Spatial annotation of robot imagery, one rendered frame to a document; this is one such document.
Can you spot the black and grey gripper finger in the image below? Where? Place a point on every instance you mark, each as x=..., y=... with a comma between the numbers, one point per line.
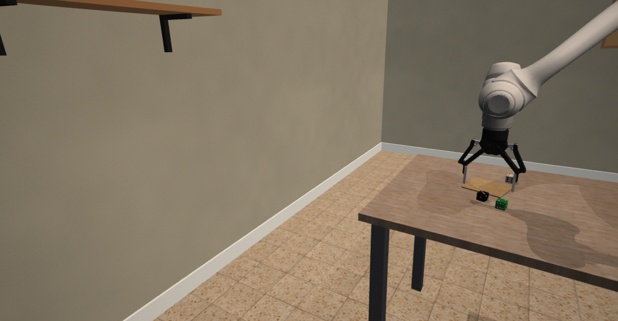
x=473, y=157
x=517, y=171

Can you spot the green die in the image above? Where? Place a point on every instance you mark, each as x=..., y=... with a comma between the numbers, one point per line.
x=501, y=204

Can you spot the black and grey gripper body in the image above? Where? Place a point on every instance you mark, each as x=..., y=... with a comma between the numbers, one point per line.
x=490, y=137

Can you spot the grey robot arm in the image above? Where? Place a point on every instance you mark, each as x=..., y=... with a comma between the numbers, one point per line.
x=512, y=88

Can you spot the tan mat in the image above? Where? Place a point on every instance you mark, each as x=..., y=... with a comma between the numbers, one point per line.
x=493, y=188

